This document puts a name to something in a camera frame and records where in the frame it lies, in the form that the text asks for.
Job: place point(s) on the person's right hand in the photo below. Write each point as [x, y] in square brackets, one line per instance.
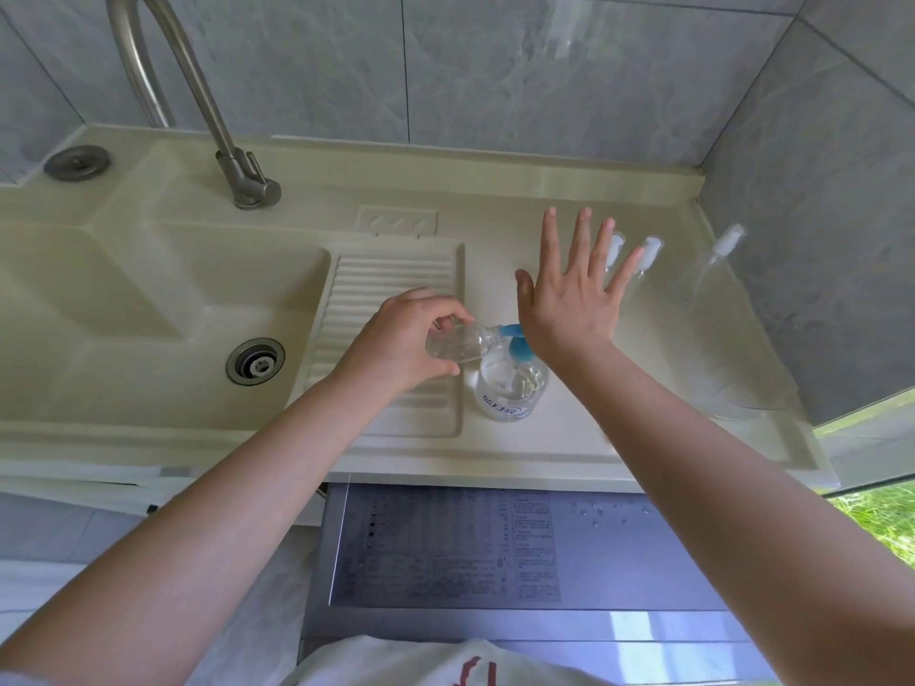
[572, 314]

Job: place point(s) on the person's left hand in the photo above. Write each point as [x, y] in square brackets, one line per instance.
[393, 346]

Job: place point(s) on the small clear bottle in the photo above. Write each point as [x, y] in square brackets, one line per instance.
[652, 250]
[616, 246]
[468, 344]
[704, 282]

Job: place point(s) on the clear hand sanitizer pump bottle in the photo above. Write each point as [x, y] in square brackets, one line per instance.
[511, 392]

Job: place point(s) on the person's right forearm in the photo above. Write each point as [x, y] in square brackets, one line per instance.
[736, 500]

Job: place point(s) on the person's left forearm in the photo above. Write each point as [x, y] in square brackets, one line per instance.
[186, 528]

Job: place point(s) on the person's white shirt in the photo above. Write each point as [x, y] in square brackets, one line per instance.
[400, 664]

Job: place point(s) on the steel sink drain strainer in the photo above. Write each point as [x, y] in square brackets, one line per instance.
[255, 362]

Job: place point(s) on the grey washing machine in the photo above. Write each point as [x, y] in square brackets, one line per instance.
[629, 564]

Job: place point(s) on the cream sink with washboard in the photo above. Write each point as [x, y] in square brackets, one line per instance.
[86, 292]

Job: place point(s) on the curved steel faucet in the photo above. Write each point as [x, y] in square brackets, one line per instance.
[200, 85]

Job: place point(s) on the white cabinet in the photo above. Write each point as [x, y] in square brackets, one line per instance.
[71, 485]

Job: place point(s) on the glass window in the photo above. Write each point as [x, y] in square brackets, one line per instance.
[879, 492]

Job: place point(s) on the round steel hole cover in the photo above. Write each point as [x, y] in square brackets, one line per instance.
[77, 163]

